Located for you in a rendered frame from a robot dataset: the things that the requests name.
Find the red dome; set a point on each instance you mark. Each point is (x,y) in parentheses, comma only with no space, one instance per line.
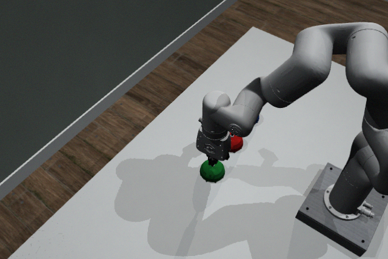
(236,143)

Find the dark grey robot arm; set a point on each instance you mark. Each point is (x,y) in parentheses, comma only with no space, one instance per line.
(366,44)

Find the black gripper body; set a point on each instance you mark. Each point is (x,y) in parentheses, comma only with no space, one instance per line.
(214,148)

